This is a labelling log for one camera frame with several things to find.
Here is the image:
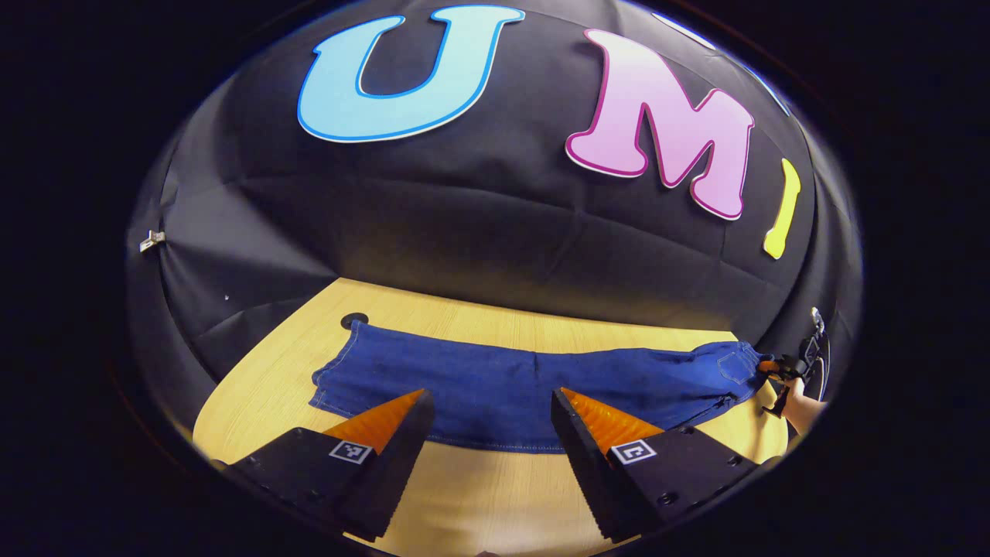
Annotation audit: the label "black backdrop cloth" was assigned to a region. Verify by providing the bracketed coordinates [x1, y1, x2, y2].
[124, 0, 863, 403]

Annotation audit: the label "blue jeans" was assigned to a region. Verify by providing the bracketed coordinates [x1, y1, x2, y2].
[309, 320, 774, 454]

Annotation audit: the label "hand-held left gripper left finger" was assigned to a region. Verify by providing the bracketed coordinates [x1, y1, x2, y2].
[209, 388, 436, 542]

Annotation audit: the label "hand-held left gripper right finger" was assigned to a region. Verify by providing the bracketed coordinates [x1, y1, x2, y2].
[551, 387, 778, 544]

